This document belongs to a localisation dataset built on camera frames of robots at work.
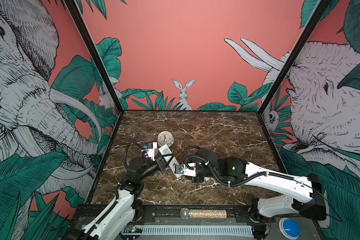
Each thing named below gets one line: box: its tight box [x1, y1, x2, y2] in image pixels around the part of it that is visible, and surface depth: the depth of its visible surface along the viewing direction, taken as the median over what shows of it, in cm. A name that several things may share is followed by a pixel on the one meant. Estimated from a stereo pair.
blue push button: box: [278, 217, 301, 240], surface depth 71 cm
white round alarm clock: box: [157, 131, 174, 148], surface depth 100 cm
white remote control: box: [158, 144, 181, 179], surface depth 74 cm
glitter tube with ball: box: [179, 207, 228, 220], surface depth 73 cm
